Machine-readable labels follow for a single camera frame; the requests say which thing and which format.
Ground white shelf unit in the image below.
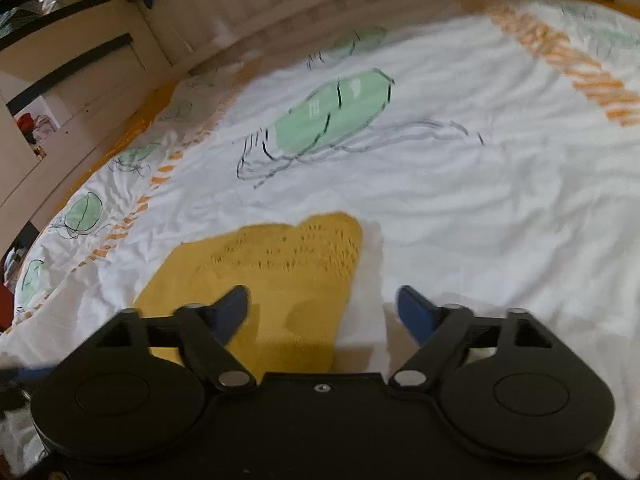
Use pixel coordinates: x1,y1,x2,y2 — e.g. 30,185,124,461
1,0,170,246

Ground mustard yellow knit garment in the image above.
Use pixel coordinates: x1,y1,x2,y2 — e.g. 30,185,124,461
134,212,362,378

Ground red item on shelf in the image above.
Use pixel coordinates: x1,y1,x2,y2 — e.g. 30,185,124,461
16,113,37,145

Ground orange bed sheet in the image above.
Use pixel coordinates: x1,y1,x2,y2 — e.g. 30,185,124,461
52,66,262,216

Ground white patterned duvet cover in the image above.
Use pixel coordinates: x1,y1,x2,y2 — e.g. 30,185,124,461
1,0,639,476

